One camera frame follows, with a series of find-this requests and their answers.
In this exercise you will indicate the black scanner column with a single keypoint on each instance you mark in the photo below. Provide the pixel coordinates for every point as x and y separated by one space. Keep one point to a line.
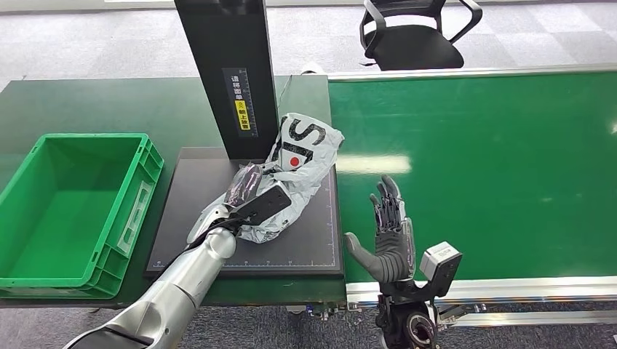
226 43

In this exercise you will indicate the green conveyor belt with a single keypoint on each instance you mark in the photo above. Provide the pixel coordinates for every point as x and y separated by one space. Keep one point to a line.
482 144

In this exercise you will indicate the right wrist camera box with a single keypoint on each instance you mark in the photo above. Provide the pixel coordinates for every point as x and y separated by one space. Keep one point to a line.
441 267

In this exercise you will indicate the green plastic crate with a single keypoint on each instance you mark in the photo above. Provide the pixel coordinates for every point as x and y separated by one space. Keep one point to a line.
62 217

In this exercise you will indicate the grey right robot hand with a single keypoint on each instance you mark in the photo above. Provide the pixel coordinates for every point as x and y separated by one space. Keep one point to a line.
393 250

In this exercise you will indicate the white plastic mailer package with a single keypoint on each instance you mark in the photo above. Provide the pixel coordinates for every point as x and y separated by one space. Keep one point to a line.
311 144

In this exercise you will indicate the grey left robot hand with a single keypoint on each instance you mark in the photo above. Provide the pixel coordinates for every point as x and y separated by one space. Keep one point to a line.
243 185

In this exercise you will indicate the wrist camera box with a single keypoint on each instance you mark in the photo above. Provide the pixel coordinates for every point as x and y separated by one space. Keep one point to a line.
262 204
441 267

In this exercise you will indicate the black yellow column label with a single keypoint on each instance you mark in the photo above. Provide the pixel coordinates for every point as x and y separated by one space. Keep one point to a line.
241 103

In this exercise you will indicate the black office chair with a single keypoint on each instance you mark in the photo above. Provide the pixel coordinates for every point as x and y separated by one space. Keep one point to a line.
414 46

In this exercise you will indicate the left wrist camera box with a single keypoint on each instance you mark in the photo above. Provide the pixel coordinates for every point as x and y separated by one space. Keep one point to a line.
262 204

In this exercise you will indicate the black scanner base platform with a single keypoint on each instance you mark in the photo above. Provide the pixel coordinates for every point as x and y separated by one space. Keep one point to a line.
299 245

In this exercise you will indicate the dark green table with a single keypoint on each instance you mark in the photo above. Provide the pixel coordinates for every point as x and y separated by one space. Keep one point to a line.
96 106

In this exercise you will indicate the aluminium conveyor frame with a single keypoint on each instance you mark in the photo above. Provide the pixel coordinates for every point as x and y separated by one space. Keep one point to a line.
530 290

